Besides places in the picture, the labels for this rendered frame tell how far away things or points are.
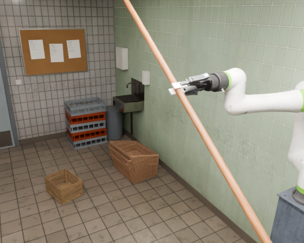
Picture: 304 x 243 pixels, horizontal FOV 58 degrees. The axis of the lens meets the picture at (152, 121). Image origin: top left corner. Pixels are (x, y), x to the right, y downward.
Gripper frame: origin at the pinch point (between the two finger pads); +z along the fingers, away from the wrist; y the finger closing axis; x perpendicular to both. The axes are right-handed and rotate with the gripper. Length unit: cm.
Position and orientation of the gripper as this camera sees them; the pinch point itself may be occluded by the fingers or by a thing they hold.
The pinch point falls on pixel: (177, 87)
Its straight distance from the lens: 122.1
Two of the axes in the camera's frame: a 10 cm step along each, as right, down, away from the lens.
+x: -4.1, -8.1, 4.2
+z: -8.6, 1.8, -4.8
